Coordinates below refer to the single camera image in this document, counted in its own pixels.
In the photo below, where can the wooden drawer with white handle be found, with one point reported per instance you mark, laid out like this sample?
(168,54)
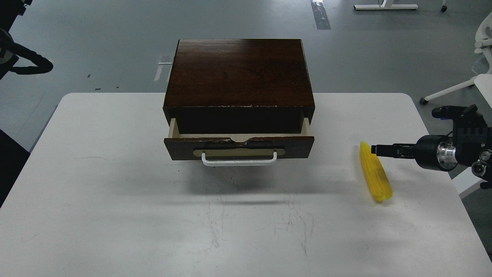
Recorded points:
(240,149)

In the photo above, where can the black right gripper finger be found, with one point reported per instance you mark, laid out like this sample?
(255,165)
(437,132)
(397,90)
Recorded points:
(397,151)

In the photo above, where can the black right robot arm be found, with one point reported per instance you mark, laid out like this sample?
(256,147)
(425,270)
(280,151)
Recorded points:
(468,144)

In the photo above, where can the white table leg base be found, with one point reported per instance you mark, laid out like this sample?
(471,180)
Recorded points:
(386,5)

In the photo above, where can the dark wooden drawer box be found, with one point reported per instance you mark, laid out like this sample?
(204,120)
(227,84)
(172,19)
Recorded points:
(239,86)

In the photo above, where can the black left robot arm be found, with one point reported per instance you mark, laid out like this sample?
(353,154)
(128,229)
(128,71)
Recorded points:
(10,51)

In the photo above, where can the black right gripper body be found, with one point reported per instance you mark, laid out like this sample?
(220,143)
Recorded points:
(435,152)

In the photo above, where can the white side table edge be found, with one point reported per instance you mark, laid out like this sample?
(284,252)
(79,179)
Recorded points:
(466,183)

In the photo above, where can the yellow corn cob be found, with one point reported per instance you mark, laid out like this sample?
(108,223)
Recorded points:
(374,173)

